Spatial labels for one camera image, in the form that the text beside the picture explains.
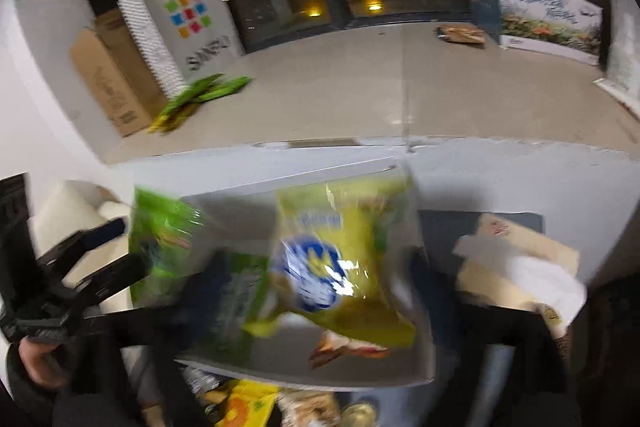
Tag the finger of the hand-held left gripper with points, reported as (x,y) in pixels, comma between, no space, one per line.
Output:
(107,229)
(117,277)

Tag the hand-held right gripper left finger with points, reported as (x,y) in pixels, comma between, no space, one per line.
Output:
(202,294)

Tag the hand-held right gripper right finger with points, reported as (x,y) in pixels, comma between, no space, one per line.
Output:
(431,289)

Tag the pile of mixed snack packets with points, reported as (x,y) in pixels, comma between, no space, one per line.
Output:
(160,232)

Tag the white cardboard box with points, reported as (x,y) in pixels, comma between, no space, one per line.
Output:
(400,372)

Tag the yellow green snack packet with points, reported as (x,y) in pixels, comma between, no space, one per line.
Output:
(345,257)

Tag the person's left hand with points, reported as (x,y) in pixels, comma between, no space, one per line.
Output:
(30,359)

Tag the beige tissue pack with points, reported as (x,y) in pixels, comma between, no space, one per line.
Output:
(520,252)

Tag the yellow packet with orange flower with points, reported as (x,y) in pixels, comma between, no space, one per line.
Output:
(242,407)

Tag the brown cardboard box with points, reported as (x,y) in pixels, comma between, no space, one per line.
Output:
(107,82)

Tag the beige snack packet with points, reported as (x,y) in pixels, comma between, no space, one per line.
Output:
(310,409)

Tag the pile of green sachets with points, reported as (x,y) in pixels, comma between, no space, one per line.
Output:
(200,94)

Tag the beige stone window sill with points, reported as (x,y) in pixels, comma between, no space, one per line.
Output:
(350,97)

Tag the white shopping bag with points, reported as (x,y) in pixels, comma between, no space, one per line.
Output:
(195,27)

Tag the orange snack packet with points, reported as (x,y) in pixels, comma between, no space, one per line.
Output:
(462,36)

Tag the printed long tissue box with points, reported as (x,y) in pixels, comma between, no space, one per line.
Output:
(545,22)

